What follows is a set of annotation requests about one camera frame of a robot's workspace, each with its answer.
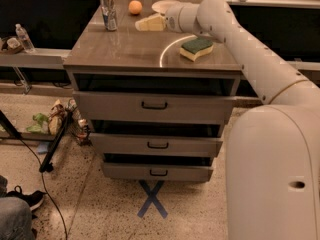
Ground silver blue redbull can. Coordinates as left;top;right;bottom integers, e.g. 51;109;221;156
100;0;118;31

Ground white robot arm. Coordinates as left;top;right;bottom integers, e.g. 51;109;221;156
165;0;320;240

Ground white paper bowl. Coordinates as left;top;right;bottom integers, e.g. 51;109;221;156
151;0;178;14

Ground small bowl on shelf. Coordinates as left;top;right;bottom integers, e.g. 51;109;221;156
0;36;23;54

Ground orange fruit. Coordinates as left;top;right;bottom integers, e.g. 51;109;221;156
128;0;142;15

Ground green yellow sponge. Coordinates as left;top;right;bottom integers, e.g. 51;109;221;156
179;38;214;62

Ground grey drawer cabinet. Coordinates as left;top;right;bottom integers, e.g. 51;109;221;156
64;0;240;168

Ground top grey drawer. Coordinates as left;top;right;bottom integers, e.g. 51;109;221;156
73;91;234;125

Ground middle grey drawer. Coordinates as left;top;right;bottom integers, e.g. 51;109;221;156
90;133;222;158

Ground clear plastic water bottle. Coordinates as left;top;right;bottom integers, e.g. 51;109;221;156
15;24;35;53

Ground brown snack bag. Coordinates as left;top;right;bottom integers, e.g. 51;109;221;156
48;100;66;135

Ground green crumpled bag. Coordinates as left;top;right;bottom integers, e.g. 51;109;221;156
26;113;49;134

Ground blue tape cross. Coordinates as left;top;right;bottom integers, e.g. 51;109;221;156
137;180;168;219

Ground black tripod leg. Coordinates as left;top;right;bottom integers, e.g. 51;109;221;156
39;112;72;173

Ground black shoe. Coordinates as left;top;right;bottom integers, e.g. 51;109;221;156
6;185;45;211

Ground blue jeans leg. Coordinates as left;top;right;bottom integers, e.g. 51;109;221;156
0;175;36;240

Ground black floor cable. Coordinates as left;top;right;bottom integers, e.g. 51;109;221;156
13;133;69;240

